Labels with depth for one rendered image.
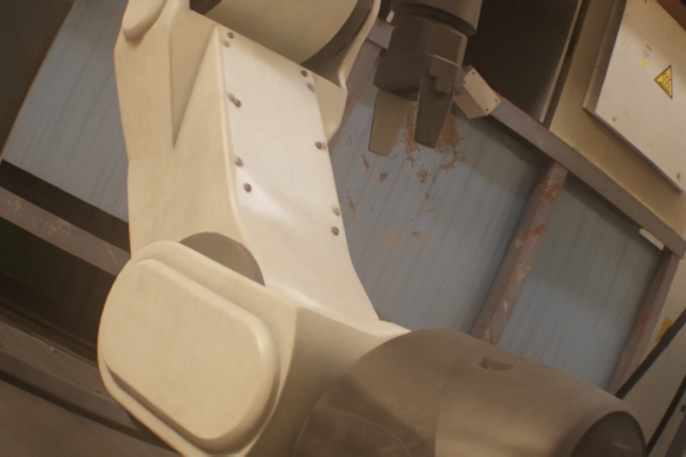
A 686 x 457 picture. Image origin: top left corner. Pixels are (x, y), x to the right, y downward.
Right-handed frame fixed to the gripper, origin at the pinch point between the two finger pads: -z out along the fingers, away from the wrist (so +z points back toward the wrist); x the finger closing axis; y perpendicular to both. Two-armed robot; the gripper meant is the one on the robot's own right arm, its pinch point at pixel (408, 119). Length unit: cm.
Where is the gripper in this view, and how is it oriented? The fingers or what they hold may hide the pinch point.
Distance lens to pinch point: 115.9
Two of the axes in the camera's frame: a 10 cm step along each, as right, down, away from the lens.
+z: 2.7, -9.5, 1.1
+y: -9.0, -3.0, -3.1
